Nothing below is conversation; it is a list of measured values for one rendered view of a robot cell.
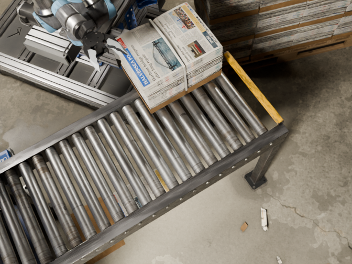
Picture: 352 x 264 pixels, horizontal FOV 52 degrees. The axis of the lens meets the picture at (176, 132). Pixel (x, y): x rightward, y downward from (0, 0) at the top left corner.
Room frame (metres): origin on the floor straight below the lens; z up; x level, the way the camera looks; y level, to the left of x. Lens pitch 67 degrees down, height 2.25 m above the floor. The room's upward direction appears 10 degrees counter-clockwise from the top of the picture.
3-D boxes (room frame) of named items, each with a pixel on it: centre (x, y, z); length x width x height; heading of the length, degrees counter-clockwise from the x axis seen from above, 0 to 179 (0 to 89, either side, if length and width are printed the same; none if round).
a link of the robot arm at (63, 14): (0.99, 0.32, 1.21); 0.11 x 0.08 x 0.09; 30
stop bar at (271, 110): (0.76, -0.38, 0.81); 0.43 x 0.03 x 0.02; 21
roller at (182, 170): (0.60, 0.07, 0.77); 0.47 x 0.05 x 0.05; 21
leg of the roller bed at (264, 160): (0.53, -0.44, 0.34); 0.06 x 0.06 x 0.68; 21
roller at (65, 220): (0.42, 0.55, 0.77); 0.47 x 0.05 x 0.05; 21
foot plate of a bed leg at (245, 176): (0.53, -0.44, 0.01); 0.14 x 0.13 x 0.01; 21
